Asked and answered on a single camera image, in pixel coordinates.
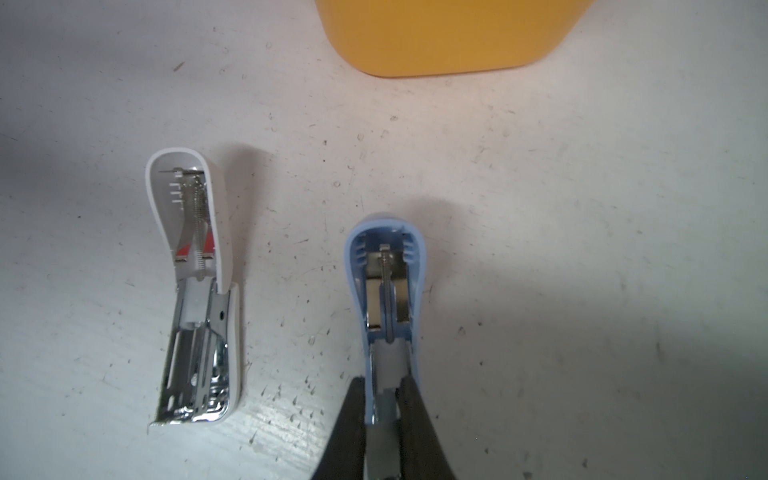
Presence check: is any white stapler top part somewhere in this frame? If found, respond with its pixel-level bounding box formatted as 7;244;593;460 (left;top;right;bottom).
145;147;242;426

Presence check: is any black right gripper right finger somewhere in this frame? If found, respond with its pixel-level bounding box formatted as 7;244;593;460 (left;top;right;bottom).
396;376;456;480

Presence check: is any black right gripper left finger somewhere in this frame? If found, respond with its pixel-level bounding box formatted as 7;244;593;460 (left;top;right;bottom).
311;377;366;480

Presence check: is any yellow plastic tray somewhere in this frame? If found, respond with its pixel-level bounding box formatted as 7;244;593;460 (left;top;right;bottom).
316;0;591;78

